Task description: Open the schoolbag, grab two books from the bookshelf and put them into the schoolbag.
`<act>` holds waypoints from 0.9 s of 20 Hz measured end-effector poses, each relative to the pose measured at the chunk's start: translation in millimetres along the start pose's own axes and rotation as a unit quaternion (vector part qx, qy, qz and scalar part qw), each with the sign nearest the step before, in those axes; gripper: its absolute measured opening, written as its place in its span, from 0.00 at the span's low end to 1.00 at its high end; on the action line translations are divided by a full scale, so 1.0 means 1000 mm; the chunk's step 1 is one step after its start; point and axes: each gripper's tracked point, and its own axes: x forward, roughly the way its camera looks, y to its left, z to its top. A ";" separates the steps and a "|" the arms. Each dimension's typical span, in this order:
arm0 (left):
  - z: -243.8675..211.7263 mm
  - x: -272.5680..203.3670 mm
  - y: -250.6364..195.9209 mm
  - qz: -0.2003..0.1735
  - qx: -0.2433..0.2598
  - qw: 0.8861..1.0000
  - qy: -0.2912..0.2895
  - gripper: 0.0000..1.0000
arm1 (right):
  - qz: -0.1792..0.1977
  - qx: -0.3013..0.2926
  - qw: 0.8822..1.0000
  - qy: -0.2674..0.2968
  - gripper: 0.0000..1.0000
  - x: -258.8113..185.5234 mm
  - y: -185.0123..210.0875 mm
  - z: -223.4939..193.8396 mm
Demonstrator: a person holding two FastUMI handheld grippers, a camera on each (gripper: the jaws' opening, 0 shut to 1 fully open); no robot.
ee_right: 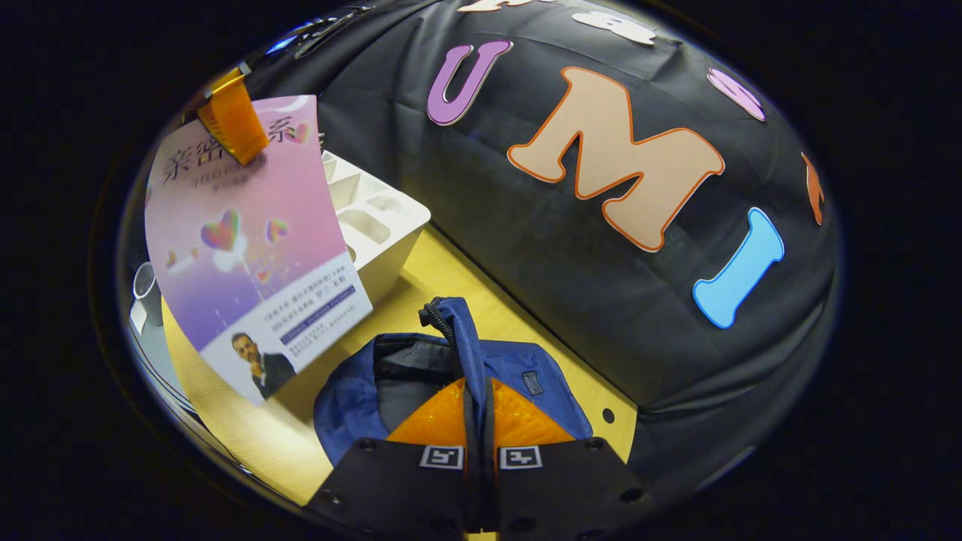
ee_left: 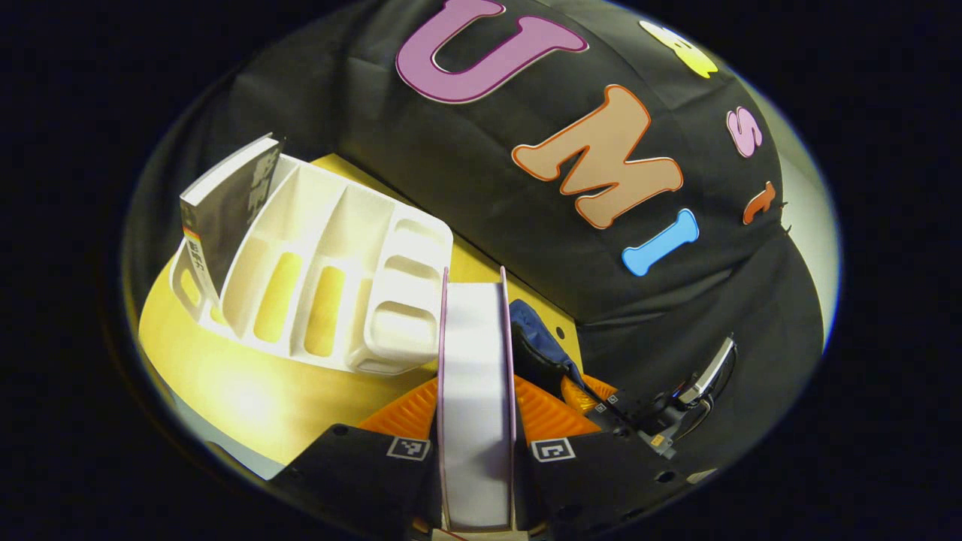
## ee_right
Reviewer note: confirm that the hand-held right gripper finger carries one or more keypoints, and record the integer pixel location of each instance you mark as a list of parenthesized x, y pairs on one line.
[(472, 421), (488, 428)]

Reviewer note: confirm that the black backdrop cloth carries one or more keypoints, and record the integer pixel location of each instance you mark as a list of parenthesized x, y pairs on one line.
[(526, 248)]

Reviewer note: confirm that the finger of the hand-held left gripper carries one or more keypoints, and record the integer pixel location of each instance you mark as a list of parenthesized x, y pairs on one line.
[(233, 124)]

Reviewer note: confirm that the white paper cup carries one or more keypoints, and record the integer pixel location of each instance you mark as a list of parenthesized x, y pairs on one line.
[(146, 293)]

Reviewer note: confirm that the blue schoolbag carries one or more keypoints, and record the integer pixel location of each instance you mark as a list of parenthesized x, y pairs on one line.
[(346, 406)]

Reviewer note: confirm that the white plastic bookshelf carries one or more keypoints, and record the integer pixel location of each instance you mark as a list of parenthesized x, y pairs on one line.
[(383, 225)]

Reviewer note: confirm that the pink cover book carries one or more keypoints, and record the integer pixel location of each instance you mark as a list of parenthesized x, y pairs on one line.
[(263, 263)]

